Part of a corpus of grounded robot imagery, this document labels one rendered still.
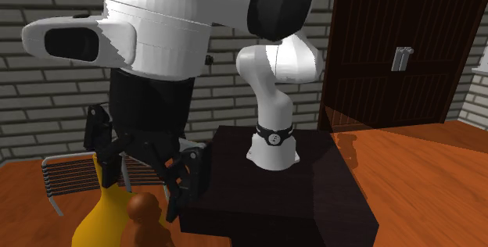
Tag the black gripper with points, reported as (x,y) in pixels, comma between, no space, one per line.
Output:
(150,105)

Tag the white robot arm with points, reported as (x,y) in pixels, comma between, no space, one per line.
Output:
(164,29)

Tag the brown figure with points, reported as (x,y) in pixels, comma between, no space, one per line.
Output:
(146,219)

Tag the metal chair with dark slats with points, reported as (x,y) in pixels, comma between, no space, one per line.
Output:
(68,173)

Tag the yellow vase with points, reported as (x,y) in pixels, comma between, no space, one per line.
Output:
(103,219)

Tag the dark robot stand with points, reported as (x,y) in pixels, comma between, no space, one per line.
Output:
(267,200)

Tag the dark brown wooden door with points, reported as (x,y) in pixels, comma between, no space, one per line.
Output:
(381,29)

